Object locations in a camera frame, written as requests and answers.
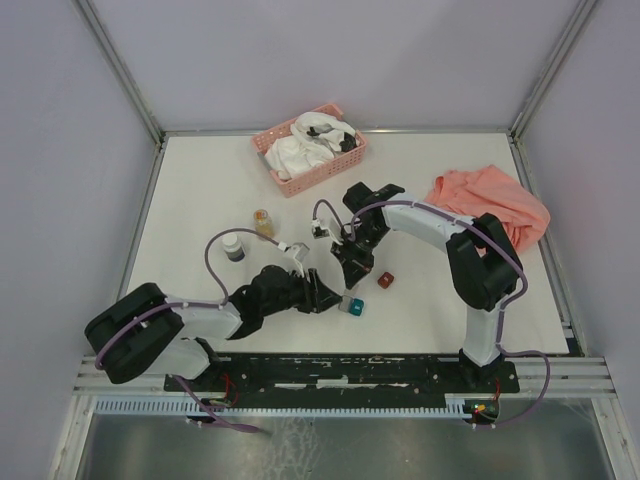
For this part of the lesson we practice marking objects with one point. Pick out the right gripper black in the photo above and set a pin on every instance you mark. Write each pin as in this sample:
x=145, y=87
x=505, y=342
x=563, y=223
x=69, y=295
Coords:
x=354, y=266

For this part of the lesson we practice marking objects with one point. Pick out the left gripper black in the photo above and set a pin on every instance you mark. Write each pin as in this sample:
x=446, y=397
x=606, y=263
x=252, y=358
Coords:
x=317, y=297

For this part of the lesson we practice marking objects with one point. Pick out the grey pill box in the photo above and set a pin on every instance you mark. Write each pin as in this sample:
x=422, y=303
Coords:
x=345, y=304

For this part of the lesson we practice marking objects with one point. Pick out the teal pill box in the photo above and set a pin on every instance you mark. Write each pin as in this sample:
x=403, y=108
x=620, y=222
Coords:
x=356, y=307

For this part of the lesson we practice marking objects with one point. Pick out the glass pill bottle yellow pills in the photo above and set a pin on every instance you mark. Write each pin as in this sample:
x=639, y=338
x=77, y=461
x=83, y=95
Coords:
x=263, y=223

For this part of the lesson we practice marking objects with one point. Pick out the white bottle cap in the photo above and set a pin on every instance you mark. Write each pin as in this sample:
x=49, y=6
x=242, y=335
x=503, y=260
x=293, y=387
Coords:
x=233, y=247

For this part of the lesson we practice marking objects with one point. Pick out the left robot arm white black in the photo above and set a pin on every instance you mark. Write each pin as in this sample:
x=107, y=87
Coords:
x=149, y=332

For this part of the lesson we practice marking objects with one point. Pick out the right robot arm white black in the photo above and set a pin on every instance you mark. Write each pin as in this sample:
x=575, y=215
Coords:
x=486, y=271

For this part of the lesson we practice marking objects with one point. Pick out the red pill box right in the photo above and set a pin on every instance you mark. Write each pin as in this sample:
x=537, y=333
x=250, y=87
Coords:
x=385, y=280

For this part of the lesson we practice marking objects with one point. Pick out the pink plastic basket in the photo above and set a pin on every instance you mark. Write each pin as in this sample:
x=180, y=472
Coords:
x=263, y=140

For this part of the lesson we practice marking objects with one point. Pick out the white cloth in basket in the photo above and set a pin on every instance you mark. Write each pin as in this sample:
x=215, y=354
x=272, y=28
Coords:
x=314, y=139

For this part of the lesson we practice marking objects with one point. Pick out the pink shirt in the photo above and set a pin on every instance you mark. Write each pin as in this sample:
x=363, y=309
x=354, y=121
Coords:
x=490, y=190

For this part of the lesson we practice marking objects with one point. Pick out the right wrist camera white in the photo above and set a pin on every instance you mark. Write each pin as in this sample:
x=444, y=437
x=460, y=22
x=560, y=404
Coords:
x=321, y=229

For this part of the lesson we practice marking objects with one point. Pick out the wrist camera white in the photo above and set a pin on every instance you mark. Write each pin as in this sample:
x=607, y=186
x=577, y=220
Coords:
x=294, y=256
x=321, y=229

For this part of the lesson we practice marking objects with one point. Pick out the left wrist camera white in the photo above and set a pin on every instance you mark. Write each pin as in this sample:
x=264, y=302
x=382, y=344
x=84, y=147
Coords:
x=294, y=256

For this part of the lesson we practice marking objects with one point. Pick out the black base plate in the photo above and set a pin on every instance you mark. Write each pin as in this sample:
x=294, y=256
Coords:
x=349, y=381

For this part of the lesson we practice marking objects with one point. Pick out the white cable duct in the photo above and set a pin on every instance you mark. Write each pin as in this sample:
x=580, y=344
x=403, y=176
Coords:
x=174, y=406

